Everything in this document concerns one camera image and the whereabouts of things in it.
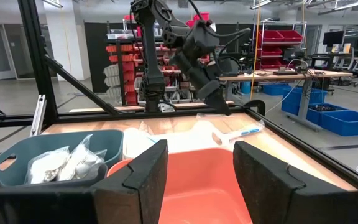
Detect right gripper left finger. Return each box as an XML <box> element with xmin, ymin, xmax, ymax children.
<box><xmin>91</xmin><ymin>139</ymin><xmax>169</xmax><ymax>224</ymax></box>

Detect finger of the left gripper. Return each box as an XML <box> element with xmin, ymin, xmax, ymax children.
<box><xmin>204</xmin><ymin>91</ymin><xmax>222</xmax><ymax>114</ymax></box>
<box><xmin>216</xmin><ymin>90</ymin><xmax>232</xmax><ymax>117</ymax></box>

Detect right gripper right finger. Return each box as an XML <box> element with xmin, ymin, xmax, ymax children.
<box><xmin>232</xmin><ymin>140</ymin><xmax>311</xmax><ymax>224</ymax></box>

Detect blue toothbrush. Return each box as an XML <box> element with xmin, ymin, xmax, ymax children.
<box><xmin>211</xmin><ymin>119</ymin><xmax>265</xmax><ymax>146</ymax></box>

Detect clear bag of white cotton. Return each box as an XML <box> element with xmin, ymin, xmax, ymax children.
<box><xmin>57</xmin><ymin>134</ymin><xmax>108</xmax><ymax>182</ymax></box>
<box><xmin>25</xmin><ymin>146</ymin><xmax>71</xmax><ymax>185</ymax></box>

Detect translucent grey plastic bin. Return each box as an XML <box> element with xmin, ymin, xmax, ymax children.
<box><xmin>0</xmin><ymin>163</ymin><xmax>109</xmax><ymax>190</ymax></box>

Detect blue plastic storage bin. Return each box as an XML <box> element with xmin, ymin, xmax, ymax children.
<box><xmin>262</xmin><ymin>83</ymin><xmax>291</xmax><ymax>96</ymax></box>
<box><xmin>306</xmin><ymin>103</ymin><xmax>349</xmax><ymax>127</ymax></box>
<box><xmin>280</xmin><ymin>88</ymin><xmax>328</xmax><ymax>116</ymax></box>
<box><xmin>320</xmin><ymin>110</ymin><xmax>358</xmax><ymax>137</ymax></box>

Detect orange plastic bin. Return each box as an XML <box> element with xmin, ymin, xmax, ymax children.
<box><xmin>106</xmin><ymin>147</ymin><xmax>254</xmax><ymax>224</ymax></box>

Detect shelf rack with red bins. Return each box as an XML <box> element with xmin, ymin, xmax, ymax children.
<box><xmin>103</xmin><ymin>12</ymin><xmax>213</xmax><ymax>106</ymax></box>

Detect wooden workbench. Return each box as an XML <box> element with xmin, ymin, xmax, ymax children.
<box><xmin>219</xmin><ymin>68</ymin><xmax>354</xmax><ymax>128</ymax></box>

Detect metal rack with red trays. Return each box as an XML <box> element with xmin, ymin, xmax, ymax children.
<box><xmin>252</xmin><ymin>18</ymin><xmax>305</xmax><ymax>71</ymax></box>

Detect teal plastic bin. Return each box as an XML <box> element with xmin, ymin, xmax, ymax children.
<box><xmin>0</xmin><ymin>129</ymin><xmax>124</xmax><ymax>187</ymax></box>

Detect black computer monitor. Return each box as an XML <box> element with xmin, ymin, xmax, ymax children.
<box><xmin>323</xmin><ymin>30</ymin><xmax>345</xmax><ymax>47</ymax></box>

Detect yellow hanging cable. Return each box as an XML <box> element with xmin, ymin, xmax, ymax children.
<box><xmin>249</xmin><ymin>0</ymin><xmax>262</xmax><ymax>101</ymax></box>

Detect silver aluminium bracket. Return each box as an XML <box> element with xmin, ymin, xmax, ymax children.
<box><xmin>29</xmin><ymin>95</ymin><xmax>48</xmax><ymax>137</ymax></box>

